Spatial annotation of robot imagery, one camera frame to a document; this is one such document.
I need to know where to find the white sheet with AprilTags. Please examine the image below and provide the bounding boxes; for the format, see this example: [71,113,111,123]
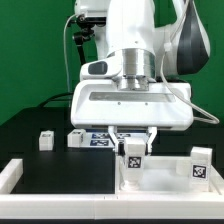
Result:
[81,130,147,148]

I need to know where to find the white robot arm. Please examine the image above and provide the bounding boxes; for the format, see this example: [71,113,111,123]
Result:
[71,0,210,153]

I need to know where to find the white U-shaped obstacle fence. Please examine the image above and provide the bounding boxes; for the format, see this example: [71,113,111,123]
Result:
[0,159,224,220]

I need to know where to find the black cable at base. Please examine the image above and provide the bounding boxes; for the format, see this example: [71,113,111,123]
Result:
[37,92,75,108]

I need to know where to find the grey camera on mount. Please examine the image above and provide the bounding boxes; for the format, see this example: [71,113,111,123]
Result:
[78,10,107,24]

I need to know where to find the white square tabletop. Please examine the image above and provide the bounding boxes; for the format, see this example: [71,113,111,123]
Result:
[115,156,224,196]

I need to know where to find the white cable left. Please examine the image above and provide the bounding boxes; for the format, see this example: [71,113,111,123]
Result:
[62,13,78,94]

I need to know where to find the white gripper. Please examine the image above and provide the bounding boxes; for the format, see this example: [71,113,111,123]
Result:
[71,80,193,156]

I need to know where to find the white cable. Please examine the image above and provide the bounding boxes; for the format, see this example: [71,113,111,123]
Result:
[159,0,221,126]
[62,13,78,94]

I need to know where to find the white cable right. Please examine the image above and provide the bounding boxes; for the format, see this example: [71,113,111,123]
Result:
[159,0,221,126]

